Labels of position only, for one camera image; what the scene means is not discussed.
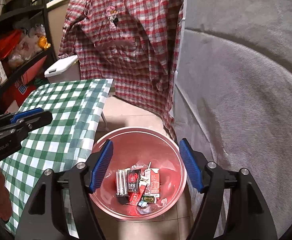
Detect clear plastic wrapper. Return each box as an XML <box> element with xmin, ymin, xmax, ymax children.
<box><xmin>116</xmin><ymin>169</ymin><xmax>128</xmax><ymax>197</ymax></box>

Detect small red white box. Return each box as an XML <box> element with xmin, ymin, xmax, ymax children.
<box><xmin>129</xmin><ymin>183</ymin><xmax>147</xmax><ymax>206</ymax></box>

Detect black foil packet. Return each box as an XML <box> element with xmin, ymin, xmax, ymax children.
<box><xmin>127</xmin><ymin>169</ymin><xmax>141</xmax><ymax>193</ymax></box>

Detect red white milk carton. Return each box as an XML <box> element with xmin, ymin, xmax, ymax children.
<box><xmin>144</xmin><ymin>168</ymin><xmax>160</xmax><ymax>199</ymax></box>

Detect white lidded trash bin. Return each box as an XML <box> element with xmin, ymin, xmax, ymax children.
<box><xmin>44</xmin><ymin>55</ymin><xmax>81</xmax><ymax>83</ymax></box>

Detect red bag on floor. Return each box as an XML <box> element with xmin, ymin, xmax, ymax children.
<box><xmin>0</xmin><ymin>80</ymin><xmax>36</xmax><ymax>110</ymax></box>

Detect white labelled canister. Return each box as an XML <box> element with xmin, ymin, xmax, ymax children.
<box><xmin>0</xmin><ymin>61</ymin><xmax>8</xmax><ymax>86</ymax></box>

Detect green checkered tablecloth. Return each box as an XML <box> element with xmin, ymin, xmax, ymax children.
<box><xmin>0</xmin><ymin>79</ymin><xmax>113</xmax><ymax>233</ymax></box>

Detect clear bags of food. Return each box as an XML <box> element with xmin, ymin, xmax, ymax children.
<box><xmin>8</xmin><ymin>24</ymin><xmax>46</xmax><ymax>69</ymax></box>

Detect yellow plastic bag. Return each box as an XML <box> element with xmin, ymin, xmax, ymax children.
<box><xmin>37</xmin><ymin>36</ymin><xmax>51</xmax><ymax>50</ymax></box>

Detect pink plastic basin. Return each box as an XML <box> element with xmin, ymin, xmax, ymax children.
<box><xmin>90</xmin><ymin>127</ymin><xmax>186</xmax><ymax>221</ymax></box>

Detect grey fabric cover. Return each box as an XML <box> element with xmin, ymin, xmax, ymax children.
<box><xmin>173</xmin><ymin>0</ymin><xmax>292</xmax><ymax>237</ymax></box>

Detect red plaid shirt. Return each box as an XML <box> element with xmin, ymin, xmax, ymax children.
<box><xmin>58</xmin><ymin>0</ymin><xmax>184</xmax><ymax>138</ymax></box>

